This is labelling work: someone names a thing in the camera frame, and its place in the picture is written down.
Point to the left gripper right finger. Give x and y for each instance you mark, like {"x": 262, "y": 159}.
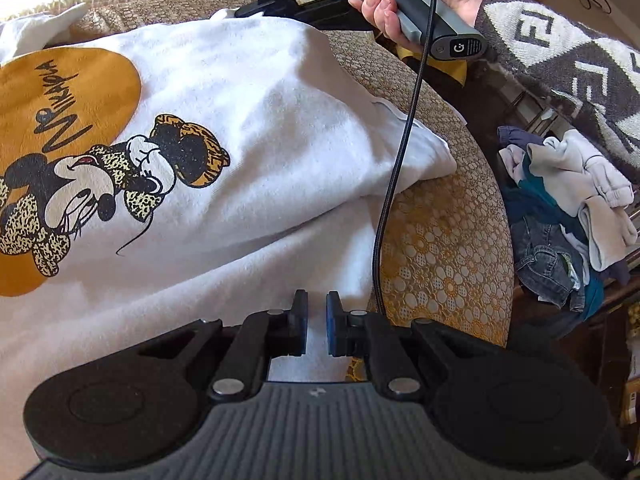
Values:
{"x": 368, "y": 336}

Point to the round table lace cloth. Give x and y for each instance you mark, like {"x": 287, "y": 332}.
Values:
{"x": 440, "y": 209}

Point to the patterned sleeve right forearm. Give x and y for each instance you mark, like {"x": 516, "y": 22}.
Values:
{"x": 592, "y": 80}

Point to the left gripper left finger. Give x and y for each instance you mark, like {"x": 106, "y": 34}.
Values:
{"x": 263, "y": 336}

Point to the clothes pile on chair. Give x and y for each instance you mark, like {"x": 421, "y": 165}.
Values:
{"x": 567, "y": 210}

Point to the white printed sweatshirt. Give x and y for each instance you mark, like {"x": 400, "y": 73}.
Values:
{"x": 206, "y": 169}

